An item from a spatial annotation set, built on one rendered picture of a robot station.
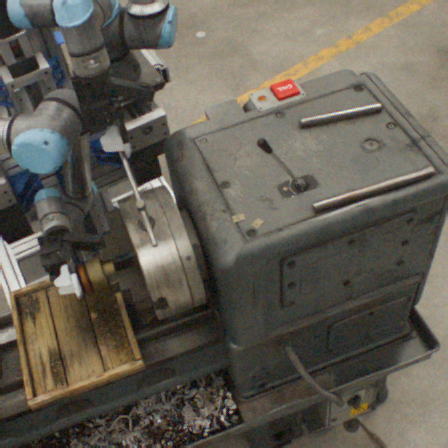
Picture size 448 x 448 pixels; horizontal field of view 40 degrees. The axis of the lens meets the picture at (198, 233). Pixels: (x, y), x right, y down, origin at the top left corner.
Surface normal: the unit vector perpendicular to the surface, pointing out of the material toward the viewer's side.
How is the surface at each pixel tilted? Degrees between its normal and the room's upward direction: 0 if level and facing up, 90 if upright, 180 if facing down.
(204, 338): 0
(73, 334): 0
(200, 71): 0
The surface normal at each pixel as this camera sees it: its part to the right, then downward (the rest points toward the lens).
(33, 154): -0.17, 0.78
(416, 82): -0.12, -0.61
